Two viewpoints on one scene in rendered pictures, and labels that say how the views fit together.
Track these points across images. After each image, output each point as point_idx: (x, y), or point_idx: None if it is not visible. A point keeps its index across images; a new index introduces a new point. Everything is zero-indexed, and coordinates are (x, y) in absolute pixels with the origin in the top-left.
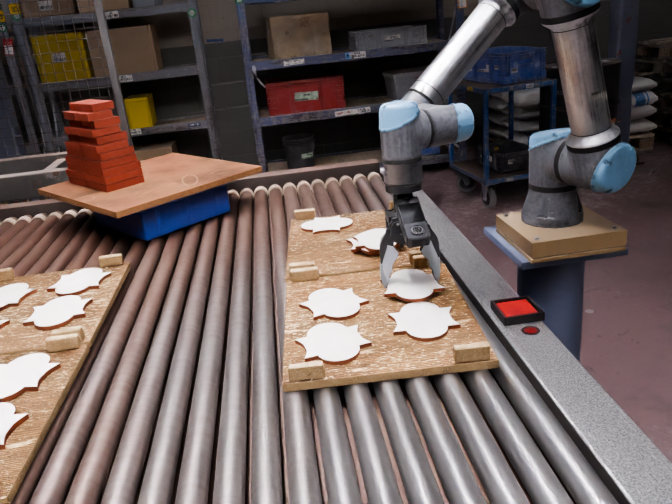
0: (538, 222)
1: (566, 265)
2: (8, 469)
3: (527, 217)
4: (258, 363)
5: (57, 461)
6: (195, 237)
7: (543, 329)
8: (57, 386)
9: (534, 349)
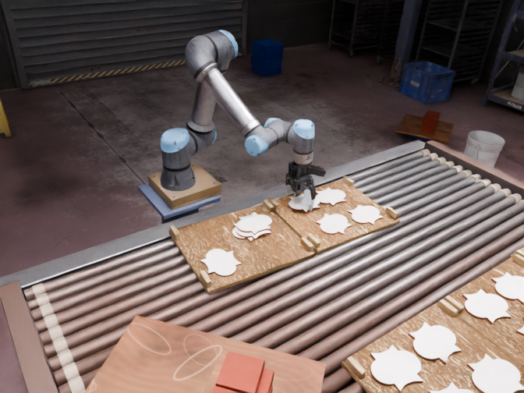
0: (194, 182)
1: None
2: (507, 265)
3: (189, 184)
4: (389, 237)
5: (487, 262)
6: None
7: None
8: (470, 286)
9: (323, 178)
